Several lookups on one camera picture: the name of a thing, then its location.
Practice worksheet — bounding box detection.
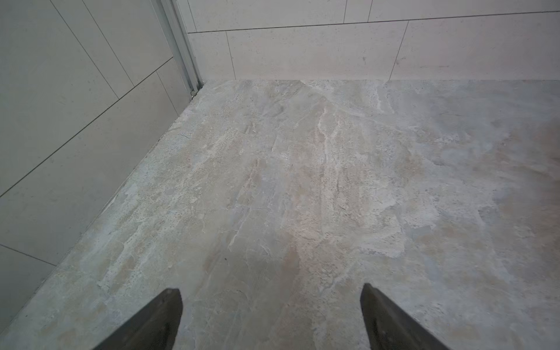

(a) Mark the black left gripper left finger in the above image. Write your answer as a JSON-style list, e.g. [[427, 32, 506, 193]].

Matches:
[[96, 288, 183, 350]]

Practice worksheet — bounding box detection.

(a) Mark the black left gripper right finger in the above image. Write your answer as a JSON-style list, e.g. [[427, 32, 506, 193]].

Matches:
[[360, 283, 449, 350]]

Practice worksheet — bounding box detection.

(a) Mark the left corner metal profile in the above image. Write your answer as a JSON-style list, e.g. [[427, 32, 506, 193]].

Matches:
[[152, 0, 204, 99]]

